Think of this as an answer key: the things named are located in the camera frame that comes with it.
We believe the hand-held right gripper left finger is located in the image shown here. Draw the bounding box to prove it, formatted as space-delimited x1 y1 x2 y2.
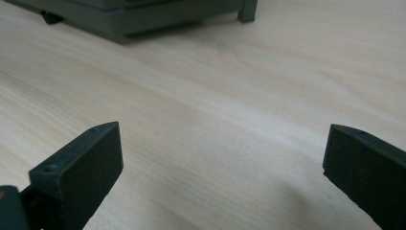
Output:
18 121 124 230

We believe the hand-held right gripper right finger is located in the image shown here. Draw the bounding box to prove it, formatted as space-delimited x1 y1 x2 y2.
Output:
322 123 406 230

